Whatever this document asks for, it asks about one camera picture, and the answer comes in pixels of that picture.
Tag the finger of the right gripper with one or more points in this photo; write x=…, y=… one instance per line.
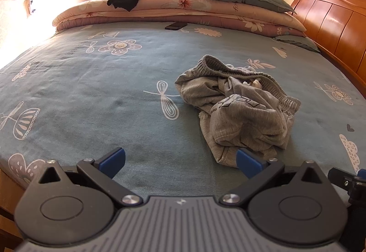
x=345, y=180

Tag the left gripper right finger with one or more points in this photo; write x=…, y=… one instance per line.
x=260, y=174

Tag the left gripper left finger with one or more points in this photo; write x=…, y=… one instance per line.
x=100, y=173

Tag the grey sweatpants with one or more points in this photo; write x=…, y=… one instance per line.
x=239, y=108

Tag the blue floral bed sheet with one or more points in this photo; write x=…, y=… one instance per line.
x=91, y=89

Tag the orange wooden headboard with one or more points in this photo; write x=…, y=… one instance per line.
x=338, y=29

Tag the black smartphone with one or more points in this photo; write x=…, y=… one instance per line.
x=176, y=26

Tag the pink floral folded quilt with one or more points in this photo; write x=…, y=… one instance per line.
x=214, y=13

